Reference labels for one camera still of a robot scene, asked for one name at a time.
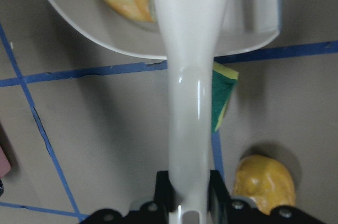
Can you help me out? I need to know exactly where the yellow lemon toy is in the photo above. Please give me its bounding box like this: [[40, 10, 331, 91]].
[[233, 155, 296, 215]]

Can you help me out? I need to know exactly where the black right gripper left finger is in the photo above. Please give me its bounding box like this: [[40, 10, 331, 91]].
[[154, 171, 175, 212]]

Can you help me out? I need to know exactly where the green yellow sponge piece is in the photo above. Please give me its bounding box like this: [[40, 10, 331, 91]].
[[211, 62, 239, 133]]

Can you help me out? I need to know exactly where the white hand brush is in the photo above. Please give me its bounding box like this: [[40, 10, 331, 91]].
[[154, 0, 227, 223]]

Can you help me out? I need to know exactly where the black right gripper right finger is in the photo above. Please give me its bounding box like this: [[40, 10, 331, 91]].
[[208, 170, 231, 213]]

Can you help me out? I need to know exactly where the black bag lined bin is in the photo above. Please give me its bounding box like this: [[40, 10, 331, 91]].
[[0, 128, 11, 179]]

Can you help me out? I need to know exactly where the white plastic dustpan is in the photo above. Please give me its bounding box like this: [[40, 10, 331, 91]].
[[48, 0, 280, 60]]

